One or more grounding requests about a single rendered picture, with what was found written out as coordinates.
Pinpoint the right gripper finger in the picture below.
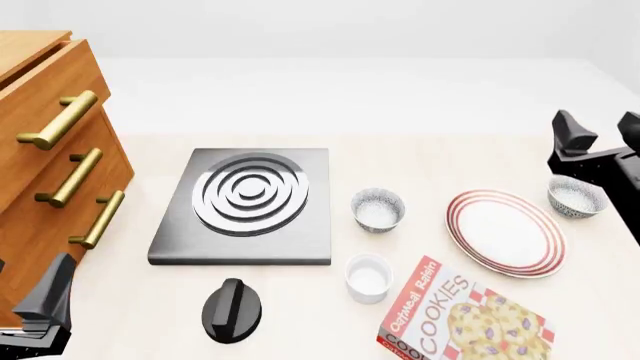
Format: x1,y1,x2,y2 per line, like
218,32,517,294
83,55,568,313
616,110,640,152
551,108,599,156

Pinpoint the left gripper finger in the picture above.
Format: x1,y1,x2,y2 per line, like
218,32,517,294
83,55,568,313
12,252,78,332

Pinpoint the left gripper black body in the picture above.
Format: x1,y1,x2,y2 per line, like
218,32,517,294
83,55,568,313
0,321,72,360

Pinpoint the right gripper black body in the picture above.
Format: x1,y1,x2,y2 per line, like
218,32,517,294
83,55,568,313
546,145,640,188

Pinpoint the patterned black-and-white bowl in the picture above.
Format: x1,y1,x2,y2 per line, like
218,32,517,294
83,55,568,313
350,187,407,234
546,174,611,220

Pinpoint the white plate with red rings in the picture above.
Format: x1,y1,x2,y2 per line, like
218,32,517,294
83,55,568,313
444,188,568,279

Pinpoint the flat black stove plate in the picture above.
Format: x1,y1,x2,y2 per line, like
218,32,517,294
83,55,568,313
147,147,334,268

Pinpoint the wooden drawer, lowest of cabinet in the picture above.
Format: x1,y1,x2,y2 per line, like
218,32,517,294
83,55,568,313
0,146,136,328

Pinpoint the wooden cabinet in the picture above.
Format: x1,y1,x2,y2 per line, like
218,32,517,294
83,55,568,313
0,30,136,328

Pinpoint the wooden drawer, middle-sized front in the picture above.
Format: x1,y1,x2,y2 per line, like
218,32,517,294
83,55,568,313
0,105,124,272

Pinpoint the round black stove knob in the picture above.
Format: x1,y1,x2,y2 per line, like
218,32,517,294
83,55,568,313
201,277,264,345

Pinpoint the wooden drawer, slightly open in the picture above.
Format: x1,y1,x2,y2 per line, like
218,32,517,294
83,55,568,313
0,39,113,216

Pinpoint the oatmeal raisin cookies box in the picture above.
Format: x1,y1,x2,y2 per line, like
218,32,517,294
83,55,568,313
375,255,557,360

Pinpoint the small white ramekin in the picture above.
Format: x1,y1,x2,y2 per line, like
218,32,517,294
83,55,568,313
343,252,395,306

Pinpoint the brass drawer handle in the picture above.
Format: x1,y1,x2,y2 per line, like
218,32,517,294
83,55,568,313
34,147,104,210
68,189,127,250
16,89,99,152

